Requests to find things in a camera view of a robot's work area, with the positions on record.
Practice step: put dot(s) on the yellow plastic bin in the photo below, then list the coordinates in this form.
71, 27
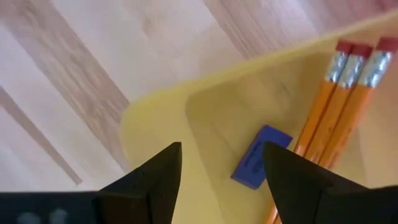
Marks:
217, 118

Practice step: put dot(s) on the blue eraser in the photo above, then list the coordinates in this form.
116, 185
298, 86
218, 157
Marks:
252, 161

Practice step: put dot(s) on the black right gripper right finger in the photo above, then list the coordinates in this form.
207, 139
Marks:
311, 199

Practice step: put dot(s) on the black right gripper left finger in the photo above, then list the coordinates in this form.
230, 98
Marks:
140, 202

